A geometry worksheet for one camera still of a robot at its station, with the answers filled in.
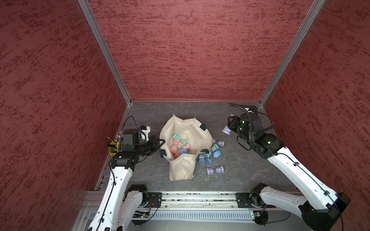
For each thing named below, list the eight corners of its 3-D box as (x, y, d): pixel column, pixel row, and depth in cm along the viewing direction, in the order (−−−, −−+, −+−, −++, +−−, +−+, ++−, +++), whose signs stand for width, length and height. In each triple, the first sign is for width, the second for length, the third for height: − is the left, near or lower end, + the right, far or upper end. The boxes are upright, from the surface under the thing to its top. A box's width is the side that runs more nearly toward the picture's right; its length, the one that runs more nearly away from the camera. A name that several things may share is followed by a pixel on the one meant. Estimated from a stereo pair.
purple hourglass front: (206, 175, 85) (207, 173, 81) (205, 170, 87) (206, 167, 83) (223, 173, 85) (224, 171, 82) (221, 168, 87) (223, 165, 84)
